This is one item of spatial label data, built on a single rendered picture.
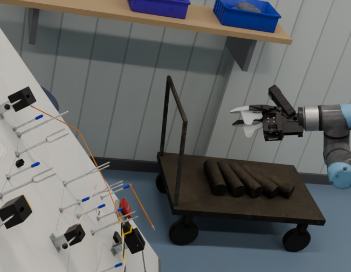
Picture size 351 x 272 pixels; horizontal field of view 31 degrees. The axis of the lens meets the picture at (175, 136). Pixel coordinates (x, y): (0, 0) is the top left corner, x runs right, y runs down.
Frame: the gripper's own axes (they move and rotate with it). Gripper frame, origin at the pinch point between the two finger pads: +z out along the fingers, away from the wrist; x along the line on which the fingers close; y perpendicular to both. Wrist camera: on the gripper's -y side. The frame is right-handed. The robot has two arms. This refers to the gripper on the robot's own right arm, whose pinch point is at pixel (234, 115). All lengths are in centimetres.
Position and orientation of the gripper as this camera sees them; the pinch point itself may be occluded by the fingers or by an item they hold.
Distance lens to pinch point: 190.7
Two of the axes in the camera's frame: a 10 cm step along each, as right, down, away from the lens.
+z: -9.9, 0.5, 1.5
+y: -0.2, 9.0, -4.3
